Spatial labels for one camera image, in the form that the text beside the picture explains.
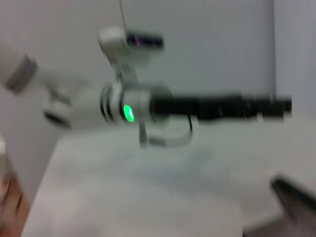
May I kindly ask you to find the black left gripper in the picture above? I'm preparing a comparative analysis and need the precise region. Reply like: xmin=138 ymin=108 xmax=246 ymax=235
xmin=152 ymin=91 xmax=293 ymax=124

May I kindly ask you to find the black glasses case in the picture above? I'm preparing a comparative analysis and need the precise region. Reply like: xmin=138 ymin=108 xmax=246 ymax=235
xmin=270 ymin=172 xmax=316 ymax=223

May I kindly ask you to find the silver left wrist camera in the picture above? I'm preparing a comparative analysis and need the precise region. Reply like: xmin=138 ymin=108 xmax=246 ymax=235
xmin=97 ymin=26 xmax=165 ymax=65

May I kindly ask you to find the silver left camera bracket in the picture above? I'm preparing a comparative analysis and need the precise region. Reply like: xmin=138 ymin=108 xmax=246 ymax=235
xmin=108 ymin=56 xmax=139 ymax=87

